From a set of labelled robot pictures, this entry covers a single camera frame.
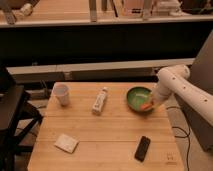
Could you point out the orange pepper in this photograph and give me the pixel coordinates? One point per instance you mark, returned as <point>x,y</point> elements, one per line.
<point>146,106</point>

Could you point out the brown cabinet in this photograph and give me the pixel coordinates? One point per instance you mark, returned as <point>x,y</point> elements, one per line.
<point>201,77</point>

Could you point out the black side stand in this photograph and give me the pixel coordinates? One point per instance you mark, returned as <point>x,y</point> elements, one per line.
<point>17,117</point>

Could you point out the green ceramic bowl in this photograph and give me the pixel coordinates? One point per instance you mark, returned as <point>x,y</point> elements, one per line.
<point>137,96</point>

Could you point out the white paper cup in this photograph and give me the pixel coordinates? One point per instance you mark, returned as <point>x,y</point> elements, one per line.
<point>61,92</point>

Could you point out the white plastic bottle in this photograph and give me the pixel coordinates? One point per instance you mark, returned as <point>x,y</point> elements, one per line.
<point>100,101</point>

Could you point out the metal frame rail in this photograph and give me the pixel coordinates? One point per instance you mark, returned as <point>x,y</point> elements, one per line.
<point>92,71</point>

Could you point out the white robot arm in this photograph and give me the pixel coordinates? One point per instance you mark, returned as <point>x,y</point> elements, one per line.
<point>174,79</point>

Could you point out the white folded napkin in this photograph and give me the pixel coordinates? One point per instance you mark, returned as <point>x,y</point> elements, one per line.
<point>66,143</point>

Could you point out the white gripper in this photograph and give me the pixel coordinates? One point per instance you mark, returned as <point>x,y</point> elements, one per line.
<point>159,95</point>

